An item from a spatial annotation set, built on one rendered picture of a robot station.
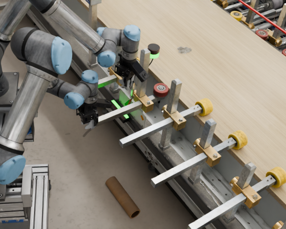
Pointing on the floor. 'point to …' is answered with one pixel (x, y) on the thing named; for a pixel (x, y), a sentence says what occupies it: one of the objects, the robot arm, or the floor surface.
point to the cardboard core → (122, 197)
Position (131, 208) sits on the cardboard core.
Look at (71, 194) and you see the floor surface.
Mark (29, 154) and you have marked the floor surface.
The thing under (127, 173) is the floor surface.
